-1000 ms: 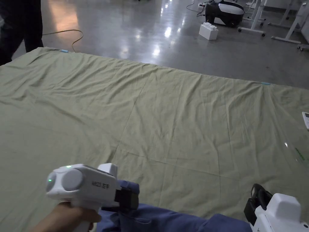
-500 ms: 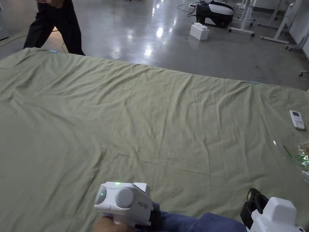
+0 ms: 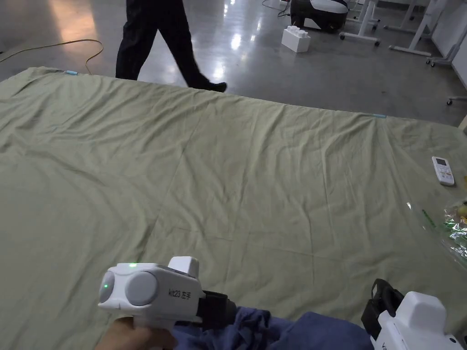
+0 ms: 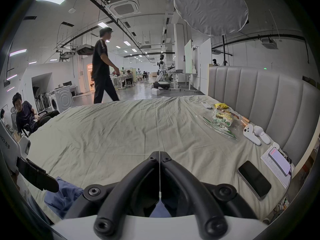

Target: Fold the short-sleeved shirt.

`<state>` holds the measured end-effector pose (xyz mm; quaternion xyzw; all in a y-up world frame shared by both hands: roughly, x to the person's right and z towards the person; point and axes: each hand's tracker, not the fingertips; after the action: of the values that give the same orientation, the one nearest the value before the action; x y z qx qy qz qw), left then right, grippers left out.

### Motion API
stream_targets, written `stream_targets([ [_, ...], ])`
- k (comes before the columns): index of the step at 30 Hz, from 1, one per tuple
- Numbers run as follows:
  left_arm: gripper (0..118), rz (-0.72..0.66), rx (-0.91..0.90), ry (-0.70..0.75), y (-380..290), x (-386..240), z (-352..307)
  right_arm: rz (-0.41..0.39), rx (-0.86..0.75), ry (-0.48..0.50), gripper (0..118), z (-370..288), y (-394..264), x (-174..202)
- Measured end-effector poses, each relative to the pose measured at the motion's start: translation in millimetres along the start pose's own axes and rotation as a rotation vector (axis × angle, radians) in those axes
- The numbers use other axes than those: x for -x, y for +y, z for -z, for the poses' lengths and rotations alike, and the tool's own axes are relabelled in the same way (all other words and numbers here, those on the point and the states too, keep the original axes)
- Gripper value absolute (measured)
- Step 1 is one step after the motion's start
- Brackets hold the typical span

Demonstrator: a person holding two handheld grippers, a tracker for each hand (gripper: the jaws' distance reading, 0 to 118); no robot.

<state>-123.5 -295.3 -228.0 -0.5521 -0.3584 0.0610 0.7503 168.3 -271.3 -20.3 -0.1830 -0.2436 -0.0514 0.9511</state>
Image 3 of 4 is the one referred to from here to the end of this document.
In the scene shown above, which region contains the person's left hand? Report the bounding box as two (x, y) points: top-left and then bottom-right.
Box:
(96, 316), (180, 350)

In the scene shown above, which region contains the bed with pale green sheet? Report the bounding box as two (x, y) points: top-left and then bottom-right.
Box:
(0, 66), (467, 350)

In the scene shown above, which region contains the white-legged table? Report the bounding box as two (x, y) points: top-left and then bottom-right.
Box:
(339, 0), (390, 47)
(383, 0), (440, 57)

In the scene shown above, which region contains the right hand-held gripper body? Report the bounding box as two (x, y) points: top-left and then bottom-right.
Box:
(361, 278), (462, 350)

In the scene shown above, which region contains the clear plastic bag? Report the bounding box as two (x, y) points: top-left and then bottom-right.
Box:
(404, 198), (467, 271)

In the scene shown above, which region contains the white foam block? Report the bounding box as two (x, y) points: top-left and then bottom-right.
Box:
(280, 25), (312, 54)

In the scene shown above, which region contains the white remote control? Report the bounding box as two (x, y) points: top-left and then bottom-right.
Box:
(431, 155), (456, 186)

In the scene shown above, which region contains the white cabinet on casters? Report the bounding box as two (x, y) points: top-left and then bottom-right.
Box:
(426, 0), (467, 106)

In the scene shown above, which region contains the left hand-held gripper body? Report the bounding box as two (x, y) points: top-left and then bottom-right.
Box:
(97, 257), (239, 331)

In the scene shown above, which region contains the dark blue shirt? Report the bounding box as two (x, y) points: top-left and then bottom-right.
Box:
(171, 305), (374, 350)

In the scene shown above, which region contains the black and white robot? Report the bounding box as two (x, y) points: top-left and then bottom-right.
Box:
(289, 0), (348, 34)

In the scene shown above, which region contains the yellow cable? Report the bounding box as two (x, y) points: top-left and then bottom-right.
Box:
(0, 39), (104, 76)

